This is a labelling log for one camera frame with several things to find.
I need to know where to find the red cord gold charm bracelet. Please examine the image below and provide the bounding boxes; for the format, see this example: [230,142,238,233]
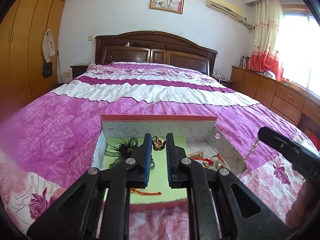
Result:
[191,154,226,169]

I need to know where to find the black feather hair accessory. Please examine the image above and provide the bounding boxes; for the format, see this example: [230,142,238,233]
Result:
[103,137,139,170]

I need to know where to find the gold pearl brooch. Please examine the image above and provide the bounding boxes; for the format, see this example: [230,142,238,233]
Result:
[152,136,166,151]

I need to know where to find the person's right hand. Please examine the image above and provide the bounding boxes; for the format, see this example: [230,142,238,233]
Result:
[285,181,319,229]

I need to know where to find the wooden side cabinet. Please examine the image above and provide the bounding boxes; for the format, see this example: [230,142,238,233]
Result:
[231,66,319,139]

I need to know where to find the pink cardboard shoe box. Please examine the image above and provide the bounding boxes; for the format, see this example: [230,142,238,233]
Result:
[93,115,248,211]

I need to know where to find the floral pink bed quilt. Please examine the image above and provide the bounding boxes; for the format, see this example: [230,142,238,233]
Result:
[1,62,306,233]

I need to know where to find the dark wooden nightstand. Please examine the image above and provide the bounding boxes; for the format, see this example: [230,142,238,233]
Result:
[70,63,89,79]

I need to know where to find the black hanging bag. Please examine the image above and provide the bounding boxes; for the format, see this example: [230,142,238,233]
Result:
[42,62,53,77]

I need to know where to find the cream red curtain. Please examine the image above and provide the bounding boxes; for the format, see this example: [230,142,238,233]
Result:
[249,0,283,80]

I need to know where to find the beige hanging cloth bag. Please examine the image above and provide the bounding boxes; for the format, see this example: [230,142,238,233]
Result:
[42,29,56,63]

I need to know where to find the dark wooden headboard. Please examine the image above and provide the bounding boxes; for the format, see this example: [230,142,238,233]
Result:
[95,30,218,75]

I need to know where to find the wooden wardrobe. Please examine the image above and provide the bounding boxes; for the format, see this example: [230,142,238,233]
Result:
[1,0,65,119]

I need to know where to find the wall air conditioner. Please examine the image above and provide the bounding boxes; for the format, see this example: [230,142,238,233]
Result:
[206,0,244,21]

